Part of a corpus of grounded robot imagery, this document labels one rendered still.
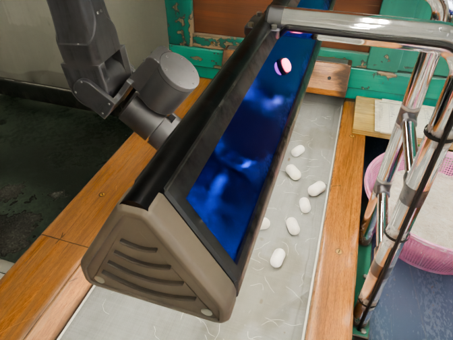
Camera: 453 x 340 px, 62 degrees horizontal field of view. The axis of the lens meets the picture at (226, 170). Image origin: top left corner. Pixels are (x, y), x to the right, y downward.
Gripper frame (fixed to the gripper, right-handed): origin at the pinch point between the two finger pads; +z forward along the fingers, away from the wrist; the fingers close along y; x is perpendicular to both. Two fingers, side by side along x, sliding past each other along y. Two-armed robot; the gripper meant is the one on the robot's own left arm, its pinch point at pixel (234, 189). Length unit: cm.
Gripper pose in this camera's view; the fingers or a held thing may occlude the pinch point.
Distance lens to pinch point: 57.4
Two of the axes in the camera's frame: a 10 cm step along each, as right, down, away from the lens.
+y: 3.0, -6.1, 7.3
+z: 7.4, 6.3, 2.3
